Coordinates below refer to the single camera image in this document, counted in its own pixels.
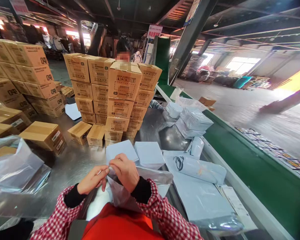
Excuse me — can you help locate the person's left hand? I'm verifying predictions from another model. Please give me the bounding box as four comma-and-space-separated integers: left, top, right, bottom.
77, 165, 111, 196

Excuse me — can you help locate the person's right hand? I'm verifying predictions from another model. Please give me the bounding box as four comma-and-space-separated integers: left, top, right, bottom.
108, 153, 140, 193

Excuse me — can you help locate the grey mailer bag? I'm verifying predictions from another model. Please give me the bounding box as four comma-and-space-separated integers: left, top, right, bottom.
106, 166, 174, 213

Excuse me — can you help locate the small single brown box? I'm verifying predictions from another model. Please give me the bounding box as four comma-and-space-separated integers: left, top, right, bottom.
87, 124, 106, 147
67, 121, 93, 146

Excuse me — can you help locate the white plastic sheet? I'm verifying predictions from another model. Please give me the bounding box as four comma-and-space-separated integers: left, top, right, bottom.
86, 186, 113, 221

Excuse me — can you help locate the stack of small brown cartons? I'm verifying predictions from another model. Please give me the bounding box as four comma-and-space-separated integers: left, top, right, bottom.
63, 53, 163, 148

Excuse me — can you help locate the person's body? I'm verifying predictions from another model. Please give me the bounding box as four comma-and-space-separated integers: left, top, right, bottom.
82, 202, 165, 240

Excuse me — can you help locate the white paper sheet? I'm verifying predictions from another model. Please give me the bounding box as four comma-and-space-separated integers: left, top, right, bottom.
65, 103, 82, 122

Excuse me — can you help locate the brown carton with white label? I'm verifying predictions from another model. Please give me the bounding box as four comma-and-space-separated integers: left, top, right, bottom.
0, 107, 32, 133
0, 121, 21, 140
19, 121, 67, 156

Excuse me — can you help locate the slim blue-grey wrapped parcel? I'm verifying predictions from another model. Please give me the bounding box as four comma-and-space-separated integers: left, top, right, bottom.
189, 136, 205, 160

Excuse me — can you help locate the pile of blue-grey parcels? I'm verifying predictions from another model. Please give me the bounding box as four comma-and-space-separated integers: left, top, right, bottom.
164, 101, 214, 140

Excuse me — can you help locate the stack of flat mailer bags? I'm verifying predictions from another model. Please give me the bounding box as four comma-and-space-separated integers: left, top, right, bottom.
162, 150, 245, 232

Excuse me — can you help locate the white plastic basket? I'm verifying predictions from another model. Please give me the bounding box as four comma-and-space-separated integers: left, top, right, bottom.
175, 96, 210, 112

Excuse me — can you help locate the clear plastic bag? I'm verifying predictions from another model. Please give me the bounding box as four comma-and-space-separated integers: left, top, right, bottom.
0, 135, 52, 193

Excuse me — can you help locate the flat brown box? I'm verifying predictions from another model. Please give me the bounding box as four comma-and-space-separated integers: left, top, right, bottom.
198, 96, 217, 107

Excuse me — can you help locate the inclined green conveyor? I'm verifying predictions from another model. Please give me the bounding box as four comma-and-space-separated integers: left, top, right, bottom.
152, 36, 177, 87

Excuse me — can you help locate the white backing strip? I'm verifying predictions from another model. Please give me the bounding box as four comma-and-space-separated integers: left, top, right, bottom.
219, 184, 258, 232

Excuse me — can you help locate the stack of large brown cartons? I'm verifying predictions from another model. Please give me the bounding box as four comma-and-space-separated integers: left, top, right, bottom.
0, 38, 66, 118

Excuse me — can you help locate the red and white sign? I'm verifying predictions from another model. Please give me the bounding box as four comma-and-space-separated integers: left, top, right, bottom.
147, 24, 163, 40

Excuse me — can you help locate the green conveyor belt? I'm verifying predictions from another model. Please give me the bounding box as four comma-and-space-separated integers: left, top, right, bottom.
156, 84, 300, 240

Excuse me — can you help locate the dark steel column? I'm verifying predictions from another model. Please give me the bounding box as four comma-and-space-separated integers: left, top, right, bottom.
168, 0, 218, 87

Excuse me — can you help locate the bright window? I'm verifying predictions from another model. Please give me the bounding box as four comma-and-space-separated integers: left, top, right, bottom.
225, 57, 261, 75

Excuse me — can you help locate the row of colourful packets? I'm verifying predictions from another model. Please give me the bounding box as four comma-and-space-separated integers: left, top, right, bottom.
234, 126, 300, 178

